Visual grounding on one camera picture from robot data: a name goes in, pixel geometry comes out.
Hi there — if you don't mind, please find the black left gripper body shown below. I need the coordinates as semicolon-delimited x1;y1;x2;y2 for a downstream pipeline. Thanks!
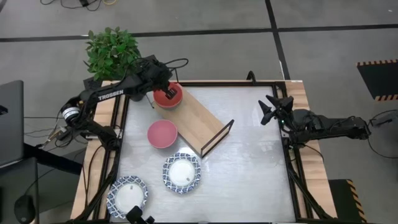
145;61;174;91

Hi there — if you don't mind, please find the black computer mouse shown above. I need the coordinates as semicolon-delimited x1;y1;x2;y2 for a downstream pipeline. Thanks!
14;194;37;224

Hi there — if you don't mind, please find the blue patterned paper bowl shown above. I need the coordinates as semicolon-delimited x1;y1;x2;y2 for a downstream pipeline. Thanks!
162;151;202;195
106;175;149;220

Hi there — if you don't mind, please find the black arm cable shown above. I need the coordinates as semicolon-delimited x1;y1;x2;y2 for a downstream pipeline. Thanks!
160;57;190;83

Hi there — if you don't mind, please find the black hazard-striped floor mat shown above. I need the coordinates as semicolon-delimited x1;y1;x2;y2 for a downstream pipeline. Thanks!
356;58;398;102
328;179;368;224

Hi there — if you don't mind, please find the pink plastic bowl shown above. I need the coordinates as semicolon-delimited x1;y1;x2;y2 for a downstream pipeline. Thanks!
147;119;178;149

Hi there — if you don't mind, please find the black desk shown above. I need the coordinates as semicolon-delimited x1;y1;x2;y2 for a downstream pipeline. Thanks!
0;157;40;224

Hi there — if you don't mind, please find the black camera device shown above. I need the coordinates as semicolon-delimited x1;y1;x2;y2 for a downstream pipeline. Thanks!
125;205;155;224

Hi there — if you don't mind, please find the orange plastic bowl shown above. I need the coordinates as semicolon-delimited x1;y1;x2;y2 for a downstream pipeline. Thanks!
152;82;184;110

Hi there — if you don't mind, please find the black arched table clamp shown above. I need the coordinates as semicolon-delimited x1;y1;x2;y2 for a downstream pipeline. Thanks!
246;70;258;85

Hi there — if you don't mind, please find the black plant pot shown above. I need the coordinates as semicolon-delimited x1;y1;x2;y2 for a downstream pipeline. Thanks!
83;77;104;91

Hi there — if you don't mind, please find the thin cable bundle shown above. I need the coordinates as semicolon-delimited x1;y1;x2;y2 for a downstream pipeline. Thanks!
23;114;68;149

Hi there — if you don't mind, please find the black floor cable bundle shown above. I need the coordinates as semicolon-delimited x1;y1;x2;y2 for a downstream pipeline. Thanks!
40;0;105;12

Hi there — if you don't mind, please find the green leafy plant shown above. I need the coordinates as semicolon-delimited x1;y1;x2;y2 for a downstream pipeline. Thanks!
83;26;142;82

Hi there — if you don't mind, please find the black table frame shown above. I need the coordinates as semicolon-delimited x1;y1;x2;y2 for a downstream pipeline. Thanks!
70;79;338;224

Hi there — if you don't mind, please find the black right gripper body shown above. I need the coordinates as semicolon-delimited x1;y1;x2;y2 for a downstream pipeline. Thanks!
274;106;308;135

